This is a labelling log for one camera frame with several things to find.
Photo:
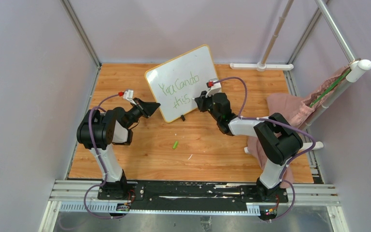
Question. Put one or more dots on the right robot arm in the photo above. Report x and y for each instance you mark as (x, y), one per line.
(279, 141)

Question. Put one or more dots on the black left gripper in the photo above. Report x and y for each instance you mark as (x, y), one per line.
(145, 109)

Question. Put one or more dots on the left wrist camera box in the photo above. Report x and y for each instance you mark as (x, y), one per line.
(128, 95)

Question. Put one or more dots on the white clothes rack base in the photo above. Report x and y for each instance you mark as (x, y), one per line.
(261, 67)

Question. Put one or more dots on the silver clothes rack pole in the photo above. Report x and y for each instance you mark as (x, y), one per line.
(275, 35)

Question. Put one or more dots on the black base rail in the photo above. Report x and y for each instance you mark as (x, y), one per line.
(192, 196)

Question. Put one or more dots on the yellow framed whiteboard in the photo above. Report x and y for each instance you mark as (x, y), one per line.
(174, 82)

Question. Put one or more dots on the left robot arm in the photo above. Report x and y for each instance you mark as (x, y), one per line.
(100, 131)

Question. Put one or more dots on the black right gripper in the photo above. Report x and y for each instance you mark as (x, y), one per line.
(201, 101)

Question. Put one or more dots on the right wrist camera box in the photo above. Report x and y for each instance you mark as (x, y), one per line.
(213, 86)

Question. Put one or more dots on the white rack side foot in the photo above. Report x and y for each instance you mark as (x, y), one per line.
(306, 146)

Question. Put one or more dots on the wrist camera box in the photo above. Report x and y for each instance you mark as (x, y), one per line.
(213, 86)
(128, 95)

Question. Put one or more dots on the green clothes hanger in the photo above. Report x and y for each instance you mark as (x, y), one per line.
(318, 96)

